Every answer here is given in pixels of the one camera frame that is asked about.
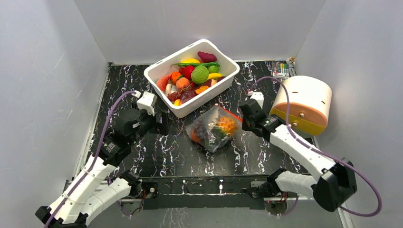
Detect white plastic food bin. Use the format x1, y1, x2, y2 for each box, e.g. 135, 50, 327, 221
144, 39, 240, 118

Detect red toy tomato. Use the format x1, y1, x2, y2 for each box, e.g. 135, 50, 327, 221
183, 66, 195, 80

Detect box of markers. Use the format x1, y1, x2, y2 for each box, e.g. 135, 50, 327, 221
271, 59, 297, 80

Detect yellow orange toy piece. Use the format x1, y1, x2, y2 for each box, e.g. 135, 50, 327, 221
195, 85, 210, 95

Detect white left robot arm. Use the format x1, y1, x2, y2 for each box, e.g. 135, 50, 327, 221
35, 108, 172, 228

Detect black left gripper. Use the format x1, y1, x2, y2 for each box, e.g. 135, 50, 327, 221
129, 101, 173, 145

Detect red toy grape bunch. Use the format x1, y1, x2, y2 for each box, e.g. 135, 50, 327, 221
167, 85, 193, 102

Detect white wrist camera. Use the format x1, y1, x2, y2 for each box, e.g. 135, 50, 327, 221
247, 90, 264, 109
133, 90, 157, 116

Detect dark toy grapes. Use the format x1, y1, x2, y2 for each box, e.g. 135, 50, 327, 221
193, 119, 207, 139

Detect purple toy sweet potato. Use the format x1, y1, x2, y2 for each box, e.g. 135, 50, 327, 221
197, 51, 217, 63

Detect green toy cabbage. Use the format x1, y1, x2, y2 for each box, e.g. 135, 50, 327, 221
192, 66, 209, 85

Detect red toy slice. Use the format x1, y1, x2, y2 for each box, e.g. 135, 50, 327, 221
156, 73, 172, 92

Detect yellow toy banana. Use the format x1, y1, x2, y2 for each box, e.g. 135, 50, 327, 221
208, 73, 224, 80

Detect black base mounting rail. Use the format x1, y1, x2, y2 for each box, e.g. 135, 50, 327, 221
61, 172, 345, 211

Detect dark red toy meat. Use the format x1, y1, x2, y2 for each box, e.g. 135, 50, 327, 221
180, 89, 198, 104

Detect orange toy carrot piece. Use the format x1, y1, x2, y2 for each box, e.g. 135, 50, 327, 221
170, 72, 182, 85

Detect orange toy pineapple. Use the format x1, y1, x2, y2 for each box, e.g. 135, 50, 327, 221
211, 116, 239, 140

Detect white cylindrical drum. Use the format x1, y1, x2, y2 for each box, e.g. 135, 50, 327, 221
269, 76, 332, 136

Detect orange toy tangerine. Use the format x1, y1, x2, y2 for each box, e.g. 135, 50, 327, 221
190, 129, 204, 145

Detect clear zip top bag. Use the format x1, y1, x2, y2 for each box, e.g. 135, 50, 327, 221
186, 105, 242, 152

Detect peach toy fruit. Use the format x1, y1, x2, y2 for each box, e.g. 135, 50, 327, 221
175, 77, 191, 91

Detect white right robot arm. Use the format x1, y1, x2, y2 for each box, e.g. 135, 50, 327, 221
240, 99, 357, 212

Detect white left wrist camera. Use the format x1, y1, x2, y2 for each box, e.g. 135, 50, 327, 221
133, 90, 157, 116

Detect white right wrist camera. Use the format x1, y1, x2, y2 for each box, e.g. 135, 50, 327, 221
247, 90, 264, 109

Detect green toy chili pepper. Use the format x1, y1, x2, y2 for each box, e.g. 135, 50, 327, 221
170, 62, 220, 68

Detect yellow toy lemon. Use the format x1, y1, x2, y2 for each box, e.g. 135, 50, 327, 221
181, 58, 200, 63

